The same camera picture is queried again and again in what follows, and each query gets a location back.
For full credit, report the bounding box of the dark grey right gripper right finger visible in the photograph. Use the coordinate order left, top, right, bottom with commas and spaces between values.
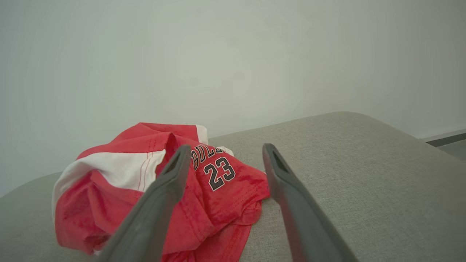
262, 143, 359, 262

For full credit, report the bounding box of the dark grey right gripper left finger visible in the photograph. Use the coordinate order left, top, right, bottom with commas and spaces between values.
95, 144, 192, 262

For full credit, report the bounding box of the red white jersey garment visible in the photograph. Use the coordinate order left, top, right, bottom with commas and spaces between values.
52, 122, 270, 262

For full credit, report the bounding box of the black white wall baseboard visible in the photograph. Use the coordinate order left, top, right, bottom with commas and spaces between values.
420, 128, 466, 147

